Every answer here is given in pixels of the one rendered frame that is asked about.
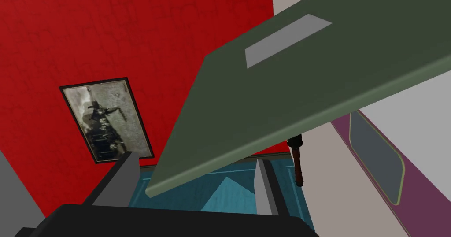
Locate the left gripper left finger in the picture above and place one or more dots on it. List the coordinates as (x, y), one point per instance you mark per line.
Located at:
(118, 184)

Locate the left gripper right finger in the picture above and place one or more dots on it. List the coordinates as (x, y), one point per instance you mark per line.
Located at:
(265, 191)

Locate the black framed grey picture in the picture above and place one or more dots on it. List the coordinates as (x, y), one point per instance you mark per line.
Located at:
(107, 120)

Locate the dark green table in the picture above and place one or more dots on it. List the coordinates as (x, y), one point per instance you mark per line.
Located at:
(282, 99)

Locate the purple door with grey window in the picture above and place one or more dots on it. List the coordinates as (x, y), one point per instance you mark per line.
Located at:
(394, 170)

